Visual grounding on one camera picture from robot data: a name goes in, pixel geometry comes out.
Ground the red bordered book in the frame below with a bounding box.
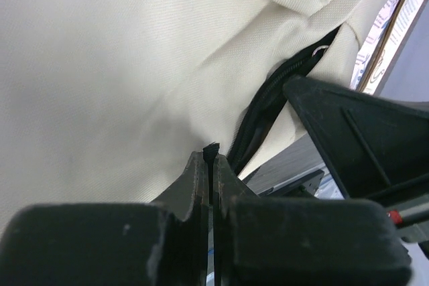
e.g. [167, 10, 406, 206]
[353, 0, 427, 95]

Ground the cream canvas backpack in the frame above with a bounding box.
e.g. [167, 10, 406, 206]
[1, 0, 387, 227]

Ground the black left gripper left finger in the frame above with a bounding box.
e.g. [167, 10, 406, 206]
[1, 152, 208, 285]

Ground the floral cover book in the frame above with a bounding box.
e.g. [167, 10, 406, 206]
[349, 0, 399, 89]

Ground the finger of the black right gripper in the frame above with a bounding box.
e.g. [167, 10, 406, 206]
[283, 76, 428, 199]

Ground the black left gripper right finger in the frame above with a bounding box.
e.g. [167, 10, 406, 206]
[214, 155, 412, 285]

